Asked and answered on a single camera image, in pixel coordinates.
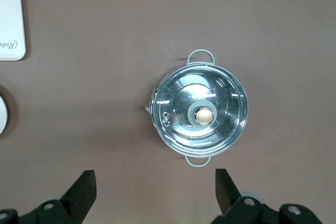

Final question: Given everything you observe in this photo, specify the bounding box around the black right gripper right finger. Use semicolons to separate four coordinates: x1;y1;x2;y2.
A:
214;168;326;224

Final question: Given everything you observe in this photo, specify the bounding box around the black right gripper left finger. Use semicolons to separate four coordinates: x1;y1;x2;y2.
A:
0;169;98;224

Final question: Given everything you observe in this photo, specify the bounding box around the cream round bowl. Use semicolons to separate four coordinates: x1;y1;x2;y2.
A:
0;85;9;140

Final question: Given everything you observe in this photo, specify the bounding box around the beige rabbit print tray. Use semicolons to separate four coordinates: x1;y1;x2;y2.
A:
0;0;27;61

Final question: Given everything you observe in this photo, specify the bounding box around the glass pot lid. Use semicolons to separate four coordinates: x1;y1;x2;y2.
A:
153;63;249;156

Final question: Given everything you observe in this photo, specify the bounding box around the grey electric cooking pot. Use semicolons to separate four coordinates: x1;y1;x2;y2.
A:
145;48;249;168

